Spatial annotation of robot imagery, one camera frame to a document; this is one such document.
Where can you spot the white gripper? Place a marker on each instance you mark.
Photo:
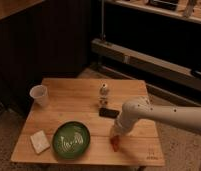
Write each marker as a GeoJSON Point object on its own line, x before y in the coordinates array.
{"type": "Point", "coordinates": [119, 130]}

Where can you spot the red pepper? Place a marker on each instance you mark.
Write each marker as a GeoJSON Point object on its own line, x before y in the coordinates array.
{"type": "Point", "coordinates": [114, 141]}

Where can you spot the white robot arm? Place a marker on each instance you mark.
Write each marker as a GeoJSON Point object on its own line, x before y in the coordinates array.
{"type": "Point", "coordinates": [185, 118]}

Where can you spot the black rectangular block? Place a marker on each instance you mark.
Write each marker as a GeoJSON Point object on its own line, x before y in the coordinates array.
{"type": "Point", "coordinates": [109, 113]}

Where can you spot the small white figurine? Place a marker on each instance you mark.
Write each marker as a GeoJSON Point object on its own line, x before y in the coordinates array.
{"type": "Point", "coordinates": [103, 95]}

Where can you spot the wooden table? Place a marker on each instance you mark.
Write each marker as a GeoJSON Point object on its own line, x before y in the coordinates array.
{"type": "Point", "coordinates": [78, 100]}

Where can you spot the green ceramic plate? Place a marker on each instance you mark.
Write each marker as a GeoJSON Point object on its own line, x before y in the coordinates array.
{"type": "Point", "coordinates": [71, 140]}

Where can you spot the white sponge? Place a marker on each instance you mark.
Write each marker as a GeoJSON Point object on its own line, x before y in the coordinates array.
{"type": "Point", "coordinates": [39, 142]}

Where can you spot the clear plastic cup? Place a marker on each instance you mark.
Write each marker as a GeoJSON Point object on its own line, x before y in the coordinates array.
{"type": "Point", "coordinates": [40, 95]}

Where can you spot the vertical metal pole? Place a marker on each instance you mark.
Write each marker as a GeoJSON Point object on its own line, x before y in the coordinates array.
{"type": "Point", "coordinates": [102, 20]}

